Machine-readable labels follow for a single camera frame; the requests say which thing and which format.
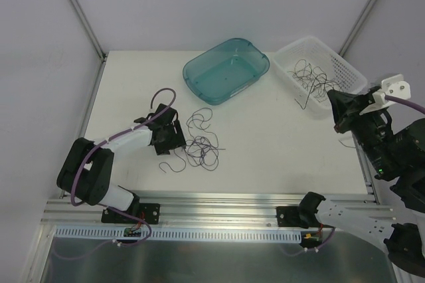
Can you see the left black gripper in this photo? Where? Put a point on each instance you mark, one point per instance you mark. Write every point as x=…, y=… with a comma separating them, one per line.
x=170, y=136

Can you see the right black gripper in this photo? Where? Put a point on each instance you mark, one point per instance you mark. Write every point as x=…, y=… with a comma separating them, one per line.
x=355, y=110

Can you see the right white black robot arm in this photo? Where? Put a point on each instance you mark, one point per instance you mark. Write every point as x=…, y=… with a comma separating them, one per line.
x=395, y=157

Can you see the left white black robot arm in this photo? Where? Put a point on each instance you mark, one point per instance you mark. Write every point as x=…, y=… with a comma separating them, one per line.
x=87, y=170

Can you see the white perforated plastic basket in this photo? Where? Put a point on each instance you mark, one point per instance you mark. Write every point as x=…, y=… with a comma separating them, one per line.
x=309, y=68

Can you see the teal transparent plastic tub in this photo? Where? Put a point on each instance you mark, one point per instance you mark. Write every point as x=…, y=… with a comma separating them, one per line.
x=223, y=71

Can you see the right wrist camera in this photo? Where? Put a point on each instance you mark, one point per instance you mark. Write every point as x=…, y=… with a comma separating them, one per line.
x=393, y=86

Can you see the aluminium mounting rail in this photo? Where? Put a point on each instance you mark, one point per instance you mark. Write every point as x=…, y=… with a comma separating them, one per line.
x=179, y=209

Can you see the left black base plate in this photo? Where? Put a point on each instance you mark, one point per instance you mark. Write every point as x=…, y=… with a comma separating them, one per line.
x=149, y=212

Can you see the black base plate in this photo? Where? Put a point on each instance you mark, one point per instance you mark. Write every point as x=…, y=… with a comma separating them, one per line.
x=149, y=212
x=289, y=216

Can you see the left aluminium frame post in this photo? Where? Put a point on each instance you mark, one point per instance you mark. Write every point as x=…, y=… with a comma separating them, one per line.
x=84, y=22

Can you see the aluminium frame post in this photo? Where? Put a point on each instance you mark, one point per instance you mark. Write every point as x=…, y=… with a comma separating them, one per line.
x=357, y=26
x=84, y=22

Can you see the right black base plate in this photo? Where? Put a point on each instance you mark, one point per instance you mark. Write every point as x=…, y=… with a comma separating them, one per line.
x=289, y=216

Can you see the right aluminium frame post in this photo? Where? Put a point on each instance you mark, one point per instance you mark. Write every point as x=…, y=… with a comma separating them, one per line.
x=357, y=26

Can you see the white slotted cable duct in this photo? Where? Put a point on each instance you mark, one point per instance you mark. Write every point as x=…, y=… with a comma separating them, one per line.
x=179, y=234

